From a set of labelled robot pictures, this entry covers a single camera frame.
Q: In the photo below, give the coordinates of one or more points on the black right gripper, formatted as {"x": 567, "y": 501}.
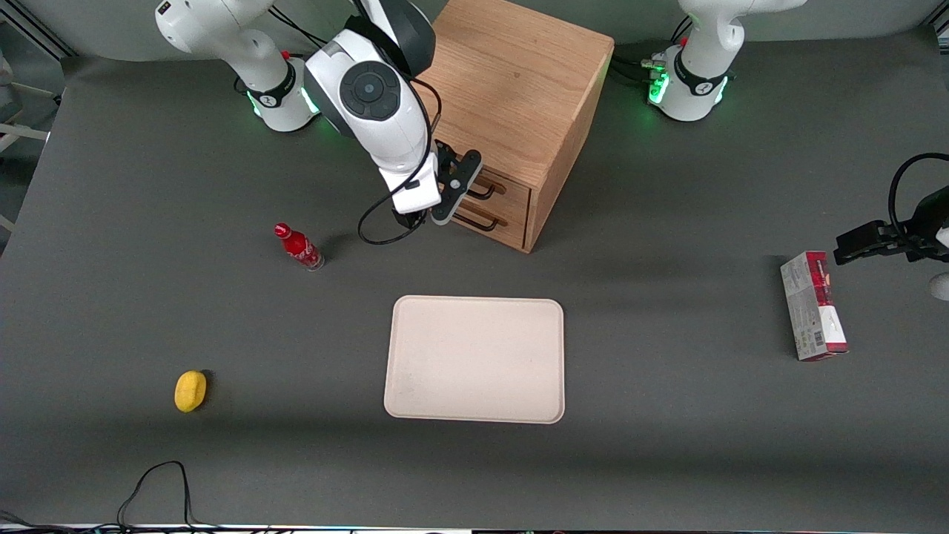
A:
{"x": 405, "y": 219}

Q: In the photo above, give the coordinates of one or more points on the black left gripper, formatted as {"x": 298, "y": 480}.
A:
{"x": 928, "y": 222}

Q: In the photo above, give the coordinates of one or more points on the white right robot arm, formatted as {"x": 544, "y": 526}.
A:
{"x": 371, "y": 111}

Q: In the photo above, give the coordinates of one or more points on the wooden drawer kept shut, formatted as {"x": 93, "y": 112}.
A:
{"x": 511, "y": 231}

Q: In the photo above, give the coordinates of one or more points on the wooden drawer cabinet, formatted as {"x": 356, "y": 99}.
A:
{"x": 519, "y": 74}

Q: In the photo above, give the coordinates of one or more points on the red and white carton box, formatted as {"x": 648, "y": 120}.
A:
{"x": 812, "y": 311}

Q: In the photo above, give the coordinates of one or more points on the red cola bottle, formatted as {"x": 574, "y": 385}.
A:
{"x": 300, "y": 248}

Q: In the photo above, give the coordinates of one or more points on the beige plastic tray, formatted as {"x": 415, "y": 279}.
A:
{"x": 474, "y": 360}

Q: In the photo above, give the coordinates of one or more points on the yellow lemon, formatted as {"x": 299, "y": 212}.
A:
{"x": 190, "y": 391}

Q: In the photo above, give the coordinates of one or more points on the white metal frame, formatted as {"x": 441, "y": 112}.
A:
{"x": 22, "y": 133}

